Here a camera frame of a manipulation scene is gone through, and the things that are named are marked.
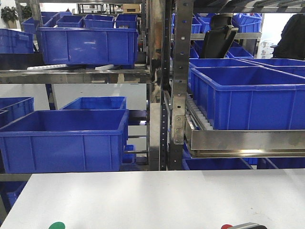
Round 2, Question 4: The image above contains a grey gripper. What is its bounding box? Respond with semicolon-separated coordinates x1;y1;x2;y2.
229;222;267;229

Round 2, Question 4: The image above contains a red push button switch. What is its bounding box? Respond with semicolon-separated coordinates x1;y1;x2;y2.
221;224;232;229

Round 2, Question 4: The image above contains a green push button switch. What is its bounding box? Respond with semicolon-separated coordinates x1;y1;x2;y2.
49;221;66;229

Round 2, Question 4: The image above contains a blue bin right shelf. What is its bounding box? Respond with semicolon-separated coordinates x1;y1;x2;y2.
190;67;305;130

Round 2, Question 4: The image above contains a blue bin shelf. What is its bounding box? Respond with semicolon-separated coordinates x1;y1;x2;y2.
190;67;305;130
36;27;138;65

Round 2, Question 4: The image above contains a black office chair back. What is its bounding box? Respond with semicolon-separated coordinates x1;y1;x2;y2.
199;13;238;59

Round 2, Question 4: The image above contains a blue bin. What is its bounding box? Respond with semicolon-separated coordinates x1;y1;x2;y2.
61;96;127;110
0;109;129;174

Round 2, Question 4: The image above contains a blue bin behind lower left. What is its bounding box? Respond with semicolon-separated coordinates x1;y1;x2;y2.
61;96;127;110

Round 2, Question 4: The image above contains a blue bin upper shelf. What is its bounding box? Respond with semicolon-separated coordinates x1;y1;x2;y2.
36;27;138;65

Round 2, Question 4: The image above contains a steel rack upright post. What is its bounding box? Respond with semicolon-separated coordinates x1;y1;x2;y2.
167;0;193;170

